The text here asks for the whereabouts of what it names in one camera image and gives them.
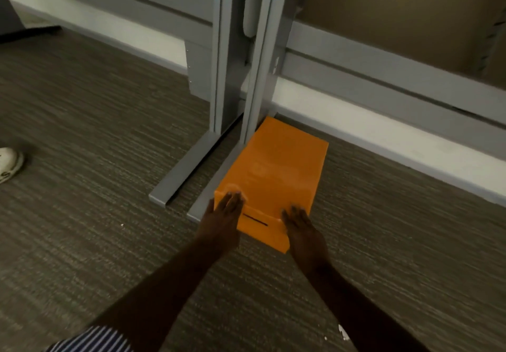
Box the white shoe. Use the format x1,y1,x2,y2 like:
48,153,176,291
0,146,26,185

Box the white cable duct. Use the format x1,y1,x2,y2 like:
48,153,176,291
242,0,265,39

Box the striped blue white shirt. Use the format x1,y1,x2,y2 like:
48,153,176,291
45,325,134,352

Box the grey metal table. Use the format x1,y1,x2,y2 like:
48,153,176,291
186,0,506,224

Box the person's left hand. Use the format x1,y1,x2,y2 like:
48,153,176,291
196,191,246,253

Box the person's left forearm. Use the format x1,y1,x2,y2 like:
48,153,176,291
90,241,239,352

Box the orange box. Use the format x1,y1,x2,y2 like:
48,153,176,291
213,116,329,255

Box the person's right forearm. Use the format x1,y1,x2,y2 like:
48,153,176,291
300,260,431,352

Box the person's right hand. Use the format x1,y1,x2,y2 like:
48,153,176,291
281,205,331,270

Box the grey metal desk legs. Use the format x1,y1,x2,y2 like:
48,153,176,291
9,0,249,209

